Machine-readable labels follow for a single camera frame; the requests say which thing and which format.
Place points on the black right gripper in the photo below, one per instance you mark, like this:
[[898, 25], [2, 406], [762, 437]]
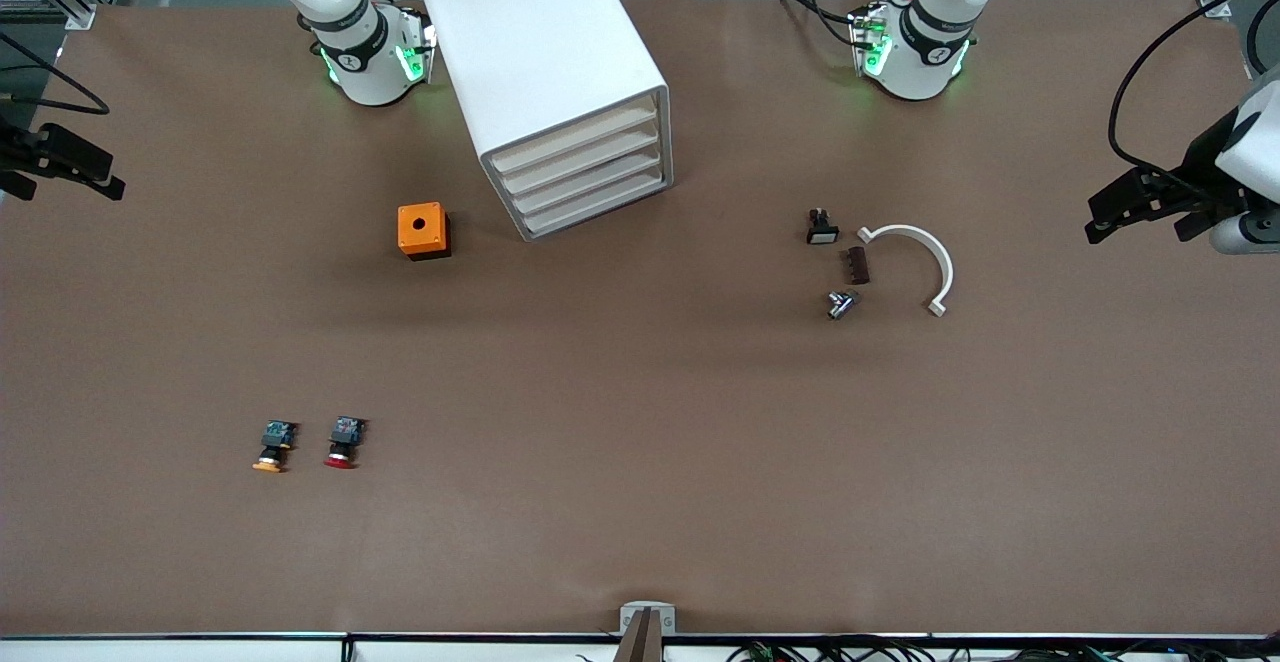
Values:
[[22, 151]]

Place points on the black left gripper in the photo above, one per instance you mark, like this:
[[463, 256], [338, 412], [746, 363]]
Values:
[[1201, 164]]

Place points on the red push button switch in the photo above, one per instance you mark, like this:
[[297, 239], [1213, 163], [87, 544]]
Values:
[[345, 444]]

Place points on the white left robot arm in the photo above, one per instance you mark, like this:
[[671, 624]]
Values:
[[920, 52]]

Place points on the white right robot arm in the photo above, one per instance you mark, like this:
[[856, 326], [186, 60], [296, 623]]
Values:
[[365, 62]]

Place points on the brown terminal block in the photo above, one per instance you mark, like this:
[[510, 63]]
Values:
[[856, 266]]

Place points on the small silver metal connector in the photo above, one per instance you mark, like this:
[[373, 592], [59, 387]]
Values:
[[841, 304]]

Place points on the orange box with hole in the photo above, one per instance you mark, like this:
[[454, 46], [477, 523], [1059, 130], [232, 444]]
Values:
[[420, 227]]

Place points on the white curved plastic bracket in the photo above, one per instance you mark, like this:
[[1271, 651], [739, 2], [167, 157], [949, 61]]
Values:
[[930, 247]]

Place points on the black white rectangular switch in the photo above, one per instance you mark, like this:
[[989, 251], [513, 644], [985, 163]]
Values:
[[821, 230]]

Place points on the orange push button switch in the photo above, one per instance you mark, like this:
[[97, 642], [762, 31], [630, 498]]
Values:
[[274, 447]]

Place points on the white table edge rail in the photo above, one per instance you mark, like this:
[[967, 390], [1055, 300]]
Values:
[[200, 648]]

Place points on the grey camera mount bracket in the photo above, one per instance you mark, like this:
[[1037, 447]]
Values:
[[647, 622]]

